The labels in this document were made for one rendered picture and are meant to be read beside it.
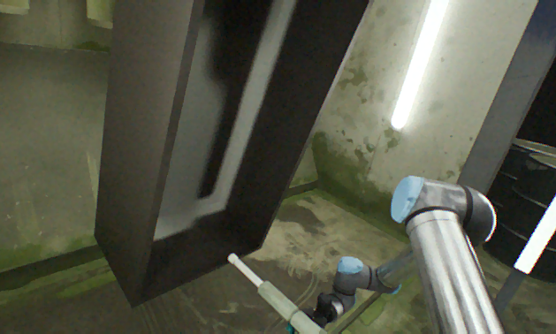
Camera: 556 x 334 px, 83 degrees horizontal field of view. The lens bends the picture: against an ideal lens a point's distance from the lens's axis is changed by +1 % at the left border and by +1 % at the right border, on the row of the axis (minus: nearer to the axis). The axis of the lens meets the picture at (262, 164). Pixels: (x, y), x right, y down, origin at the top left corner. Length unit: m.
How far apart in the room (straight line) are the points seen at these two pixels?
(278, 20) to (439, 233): 0.93
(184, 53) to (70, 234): 1.44
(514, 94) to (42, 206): 2.79
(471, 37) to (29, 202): 2.79
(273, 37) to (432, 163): 1.75
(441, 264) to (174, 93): 0.63
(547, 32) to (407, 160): 1.12
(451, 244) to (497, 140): 1.89
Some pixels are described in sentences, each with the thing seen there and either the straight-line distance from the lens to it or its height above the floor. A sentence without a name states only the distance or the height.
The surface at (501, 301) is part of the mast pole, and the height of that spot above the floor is 0.41.
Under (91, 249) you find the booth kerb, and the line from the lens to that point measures 1.98.
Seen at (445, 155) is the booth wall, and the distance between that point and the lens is 2.65.
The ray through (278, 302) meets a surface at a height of 0.55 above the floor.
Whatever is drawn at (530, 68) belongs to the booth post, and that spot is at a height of 1.47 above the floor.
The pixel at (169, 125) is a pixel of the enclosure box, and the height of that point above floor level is 1.13.
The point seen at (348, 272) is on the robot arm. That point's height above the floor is 0.60.
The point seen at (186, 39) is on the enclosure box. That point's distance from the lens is 0.67.
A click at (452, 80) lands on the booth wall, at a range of 2.63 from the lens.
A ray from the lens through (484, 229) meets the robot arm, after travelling 0.90.
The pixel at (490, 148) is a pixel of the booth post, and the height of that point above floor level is 0.94.
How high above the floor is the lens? 1.34
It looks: 21 degrees down
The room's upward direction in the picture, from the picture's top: 11 degrees clockwise
